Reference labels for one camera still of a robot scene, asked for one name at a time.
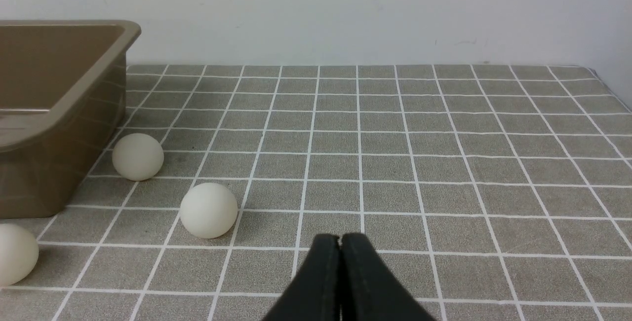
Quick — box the olive plastic storage bin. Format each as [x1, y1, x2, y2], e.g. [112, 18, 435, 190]
[0, 20, 141, 219]

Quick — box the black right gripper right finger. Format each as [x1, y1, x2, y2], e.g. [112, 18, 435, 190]
[341, 233, 435, 321]

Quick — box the white ping-pong ball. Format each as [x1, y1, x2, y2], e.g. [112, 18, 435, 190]
[112, 133, 164, 181]
[0, 224, 39, 287]
[180, 182, 238, 239]

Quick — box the grey checkered table mat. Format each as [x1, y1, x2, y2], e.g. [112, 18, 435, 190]
[1, 65, 632, 321]

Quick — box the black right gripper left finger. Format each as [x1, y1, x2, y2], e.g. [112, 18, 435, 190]
[263, 234, 341, 321]

